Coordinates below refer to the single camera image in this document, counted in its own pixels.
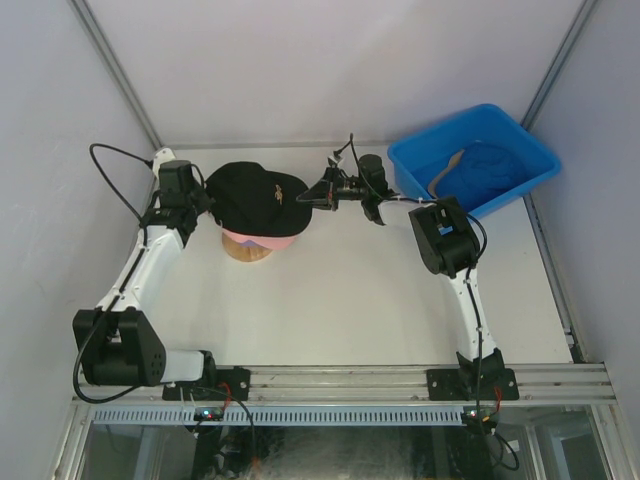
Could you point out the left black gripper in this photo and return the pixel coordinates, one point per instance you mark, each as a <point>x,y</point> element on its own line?
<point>203,200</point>

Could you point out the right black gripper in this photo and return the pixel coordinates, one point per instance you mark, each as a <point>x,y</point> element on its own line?
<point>328,192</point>

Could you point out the black baseball cap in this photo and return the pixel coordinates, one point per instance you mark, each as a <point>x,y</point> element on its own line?
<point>251,200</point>

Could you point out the pink baseball cap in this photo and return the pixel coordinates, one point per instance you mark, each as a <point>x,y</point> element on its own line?
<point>268,242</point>

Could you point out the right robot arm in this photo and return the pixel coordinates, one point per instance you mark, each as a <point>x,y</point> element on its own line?
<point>450,242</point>

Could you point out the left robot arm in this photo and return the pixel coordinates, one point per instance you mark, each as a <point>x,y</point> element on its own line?
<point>117,343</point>

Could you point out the wooden hat stand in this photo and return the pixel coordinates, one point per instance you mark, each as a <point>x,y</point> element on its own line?
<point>242,253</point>

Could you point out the blue baseball cap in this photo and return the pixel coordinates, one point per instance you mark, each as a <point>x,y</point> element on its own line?
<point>478,174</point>

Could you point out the blue plastic bin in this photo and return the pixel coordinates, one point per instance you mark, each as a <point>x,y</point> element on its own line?
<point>418,157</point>

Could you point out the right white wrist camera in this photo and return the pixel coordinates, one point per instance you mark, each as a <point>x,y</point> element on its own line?
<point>334,159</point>

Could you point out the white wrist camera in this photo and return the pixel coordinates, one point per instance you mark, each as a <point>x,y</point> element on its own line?
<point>334,159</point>
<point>161,156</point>

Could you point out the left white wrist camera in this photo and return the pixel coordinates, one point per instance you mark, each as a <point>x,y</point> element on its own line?
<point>161,156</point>

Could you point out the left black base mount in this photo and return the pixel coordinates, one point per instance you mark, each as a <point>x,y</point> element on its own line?
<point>230,383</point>

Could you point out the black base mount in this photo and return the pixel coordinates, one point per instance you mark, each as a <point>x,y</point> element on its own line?
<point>449,385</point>
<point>230,383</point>

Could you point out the perforated cable tray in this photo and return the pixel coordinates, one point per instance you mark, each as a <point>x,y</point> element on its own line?
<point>274,416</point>

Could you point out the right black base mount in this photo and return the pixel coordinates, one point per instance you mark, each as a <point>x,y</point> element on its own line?
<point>449,385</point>

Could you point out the aluminium front rail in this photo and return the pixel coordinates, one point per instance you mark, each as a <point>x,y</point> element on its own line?
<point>544,384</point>

